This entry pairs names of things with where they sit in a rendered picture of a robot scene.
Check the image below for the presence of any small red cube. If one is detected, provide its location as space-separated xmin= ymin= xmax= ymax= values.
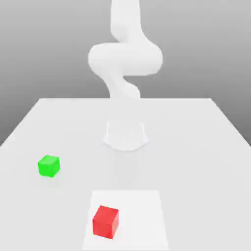
xmin=92 ymin=205 xmax=120 ymax=240

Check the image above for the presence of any small green cube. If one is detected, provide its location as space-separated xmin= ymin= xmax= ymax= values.
xmin=37 ymin=154 xmax=61 ymax=178

